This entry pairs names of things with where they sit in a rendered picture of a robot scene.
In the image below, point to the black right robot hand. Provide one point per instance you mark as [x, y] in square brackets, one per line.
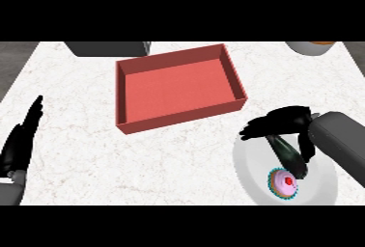
[283, 122]

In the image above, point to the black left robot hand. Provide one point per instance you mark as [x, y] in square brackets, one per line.
[20, 144]

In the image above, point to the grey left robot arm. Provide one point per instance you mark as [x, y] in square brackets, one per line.
[11, 190]

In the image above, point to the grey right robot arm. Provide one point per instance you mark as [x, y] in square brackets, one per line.
[342, 144]

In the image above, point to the dark eggplant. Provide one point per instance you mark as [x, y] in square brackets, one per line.
[292, 157]

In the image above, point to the white plate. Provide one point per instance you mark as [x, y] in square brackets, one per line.
[267, 167]

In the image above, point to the red cardboard box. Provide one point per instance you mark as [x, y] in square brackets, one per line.
[180, 88]

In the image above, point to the pink frosted cupcake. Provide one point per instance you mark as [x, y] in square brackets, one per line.
[285, 184]

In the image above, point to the pale grey round container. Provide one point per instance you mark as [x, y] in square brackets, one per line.
[313, 47]

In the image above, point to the dark grey appliance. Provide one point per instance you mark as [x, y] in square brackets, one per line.
[110, 48]

